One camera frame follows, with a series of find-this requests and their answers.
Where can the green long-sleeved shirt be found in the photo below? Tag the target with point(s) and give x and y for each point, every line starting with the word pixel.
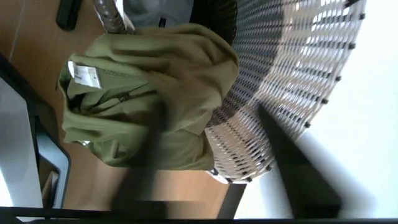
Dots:
pixel 124 133

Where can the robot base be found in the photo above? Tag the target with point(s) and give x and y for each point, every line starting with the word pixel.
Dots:
pixel 18 140

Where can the pale grey shorts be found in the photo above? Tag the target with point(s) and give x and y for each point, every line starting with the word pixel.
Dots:
pixel 155 12

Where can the white laundry basket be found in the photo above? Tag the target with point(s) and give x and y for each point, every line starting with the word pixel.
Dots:
pixel 280 77

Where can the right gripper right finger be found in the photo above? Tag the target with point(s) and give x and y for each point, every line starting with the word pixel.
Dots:
pixel 298 174

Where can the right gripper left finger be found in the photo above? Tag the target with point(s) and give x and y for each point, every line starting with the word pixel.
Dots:
pixel 146 161

